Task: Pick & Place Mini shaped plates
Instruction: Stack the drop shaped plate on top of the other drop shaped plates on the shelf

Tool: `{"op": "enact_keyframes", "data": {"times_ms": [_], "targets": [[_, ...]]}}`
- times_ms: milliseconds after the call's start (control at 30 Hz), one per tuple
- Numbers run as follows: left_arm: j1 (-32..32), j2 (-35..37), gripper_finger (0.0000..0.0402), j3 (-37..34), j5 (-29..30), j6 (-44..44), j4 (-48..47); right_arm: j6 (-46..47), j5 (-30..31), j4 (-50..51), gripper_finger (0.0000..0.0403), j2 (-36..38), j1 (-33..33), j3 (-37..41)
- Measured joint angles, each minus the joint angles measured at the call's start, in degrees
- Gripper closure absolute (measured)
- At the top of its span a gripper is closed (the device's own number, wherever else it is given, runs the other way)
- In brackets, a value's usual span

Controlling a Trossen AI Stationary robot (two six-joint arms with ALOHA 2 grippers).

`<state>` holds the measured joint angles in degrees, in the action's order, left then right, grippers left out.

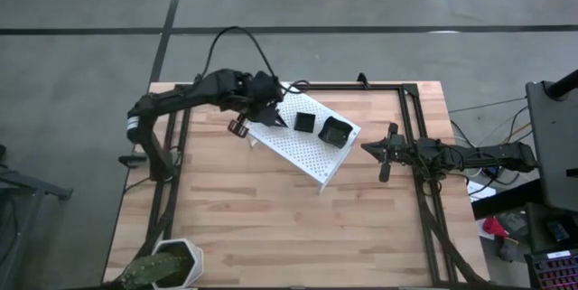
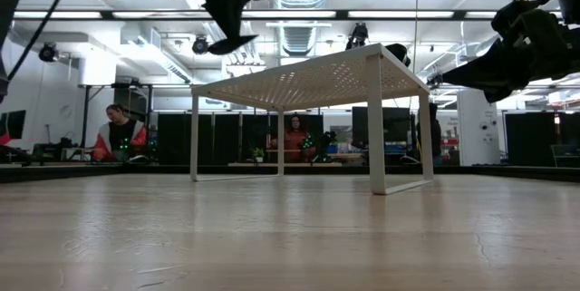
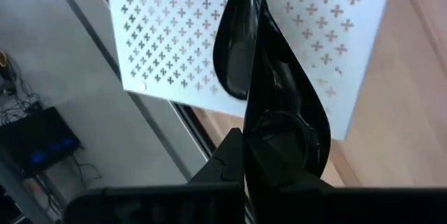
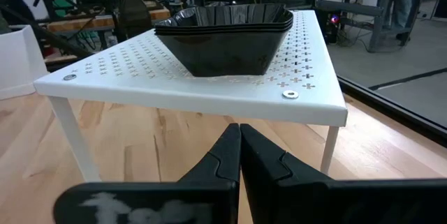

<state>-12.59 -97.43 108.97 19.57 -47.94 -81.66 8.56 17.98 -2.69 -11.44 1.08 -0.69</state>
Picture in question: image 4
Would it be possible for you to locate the white plant pot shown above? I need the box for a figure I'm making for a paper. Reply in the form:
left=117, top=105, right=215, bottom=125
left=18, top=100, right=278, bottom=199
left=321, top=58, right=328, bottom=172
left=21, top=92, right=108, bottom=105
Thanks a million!
left=0, top=24, right=49, bottom=100

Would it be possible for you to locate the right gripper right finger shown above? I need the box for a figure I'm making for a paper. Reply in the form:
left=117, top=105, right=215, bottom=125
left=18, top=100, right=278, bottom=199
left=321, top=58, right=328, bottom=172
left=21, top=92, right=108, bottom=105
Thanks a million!
left=240, top=124, right=447, bottom=224

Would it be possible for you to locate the wooden workbench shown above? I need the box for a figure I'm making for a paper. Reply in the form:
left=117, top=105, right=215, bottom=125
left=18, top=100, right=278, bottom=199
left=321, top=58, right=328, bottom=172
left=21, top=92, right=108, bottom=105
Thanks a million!
left=45, top=6, right=172, bottom=33

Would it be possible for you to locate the white perforated metal shelf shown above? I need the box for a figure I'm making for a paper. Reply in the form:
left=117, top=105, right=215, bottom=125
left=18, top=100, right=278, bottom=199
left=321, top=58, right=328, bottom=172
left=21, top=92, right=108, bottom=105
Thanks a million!
left=33, top=9, right=349, bottom=183

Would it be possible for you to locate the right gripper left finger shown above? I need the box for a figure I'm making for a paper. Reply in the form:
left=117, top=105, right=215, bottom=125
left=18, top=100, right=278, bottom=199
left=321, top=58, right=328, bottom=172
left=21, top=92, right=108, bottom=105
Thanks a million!
left=53, top=123, right=242, bottom=224

